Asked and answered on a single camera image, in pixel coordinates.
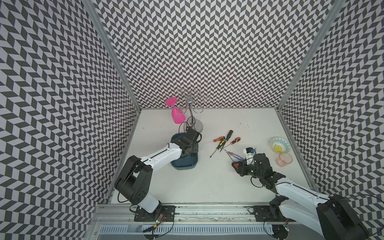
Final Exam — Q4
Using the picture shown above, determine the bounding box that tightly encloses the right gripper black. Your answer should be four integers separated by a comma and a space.
231, 161, 263, 180

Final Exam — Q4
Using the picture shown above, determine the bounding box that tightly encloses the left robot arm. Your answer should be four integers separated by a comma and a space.
115, 129, 202, 214

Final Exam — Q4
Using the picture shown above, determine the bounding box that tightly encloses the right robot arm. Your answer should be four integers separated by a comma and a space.
232, 154, 370, 240

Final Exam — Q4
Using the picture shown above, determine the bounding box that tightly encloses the teal plastic storage box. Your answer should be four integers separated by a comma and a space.
171, 133, 199, 170

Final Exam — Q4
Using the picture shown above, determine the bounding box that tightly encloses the black yellow phillips screwdriver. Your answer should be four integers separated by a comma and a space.
210, 140, 226, 158

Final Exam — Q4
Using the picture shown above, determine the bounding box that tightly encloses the orange black short screwdriver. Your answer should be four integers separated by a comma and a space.
225, 137, 241, 148

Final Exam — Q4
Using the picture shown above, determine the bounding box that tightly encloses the black yellow long screwdriver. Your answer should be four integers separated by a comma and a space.
219, 130, 233, 151

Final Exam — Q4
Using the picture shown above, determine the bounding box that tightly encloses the chrome glass holder stand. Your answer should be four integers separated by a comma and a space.
176, 88, 208, 133

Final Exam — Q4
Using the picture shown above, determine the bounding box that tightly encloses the pink transparent cup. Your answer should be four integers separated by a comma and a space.
276, 152, 293, 167

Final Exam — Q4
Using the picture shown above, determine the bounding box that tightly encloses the pink plastic wine glass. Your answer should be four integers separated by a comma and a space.
165, 97, 186, 124

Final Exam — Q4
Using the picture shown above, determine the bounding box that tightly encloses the patterned ceramic bowl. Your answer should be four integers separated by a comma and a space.
271, 137, 291, 153

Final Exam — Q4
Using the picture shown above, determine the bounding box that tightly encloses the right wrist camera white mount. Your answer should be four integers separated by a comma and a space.
244, 147, 256, 165

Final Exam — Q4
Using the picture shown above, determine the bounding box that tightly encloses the blue transparent handle screwdriver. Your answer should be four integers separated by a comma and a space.
225, 150, 245, 162

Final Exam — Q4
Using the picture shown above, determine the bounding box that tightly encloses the small orange handle screwdriver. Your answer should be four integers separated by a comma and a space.
206, 136, 226, 144

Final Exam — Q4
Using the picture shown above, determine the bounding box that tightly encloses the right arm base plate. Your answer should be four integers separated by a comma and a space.
252, 206, 287, 223

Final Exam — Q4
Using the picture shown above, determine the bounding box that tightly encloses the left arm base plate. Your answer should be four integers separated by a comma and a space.
134, 205, 176, 223

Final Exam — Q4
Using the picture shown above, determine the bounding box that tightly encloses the aluminium front rail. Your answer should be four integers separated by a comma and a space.
89, 203, 343, 226

